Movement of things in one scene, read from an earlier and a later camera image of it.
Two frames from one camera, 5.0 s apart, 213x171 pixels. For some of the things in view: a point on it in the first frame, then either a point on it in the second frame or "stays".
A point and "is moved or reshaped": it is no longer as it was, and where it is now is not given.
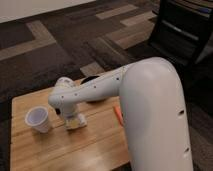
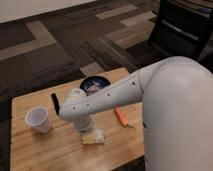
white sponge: (82, 122) is moved or reshaped
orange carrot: (119, 115) stays
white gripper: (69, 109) -> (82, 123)
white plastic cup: (37, 117) stays
